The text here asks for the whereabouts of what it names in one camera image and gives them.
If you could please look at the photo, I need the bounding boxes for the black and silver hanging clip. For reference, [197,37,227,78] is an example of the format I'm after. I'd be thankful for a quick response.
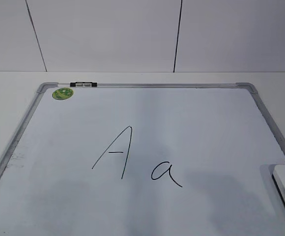
[70,82,97,87]

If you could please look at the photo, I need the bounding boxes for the round green magnet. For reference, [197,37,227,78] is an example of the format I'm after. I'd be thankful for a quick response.
[52,88,74,100]

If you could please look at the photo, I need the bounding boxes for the white whiteboard with grey frame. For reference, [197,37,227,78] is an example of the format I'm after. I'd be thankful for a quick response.
[0,83,285,236]

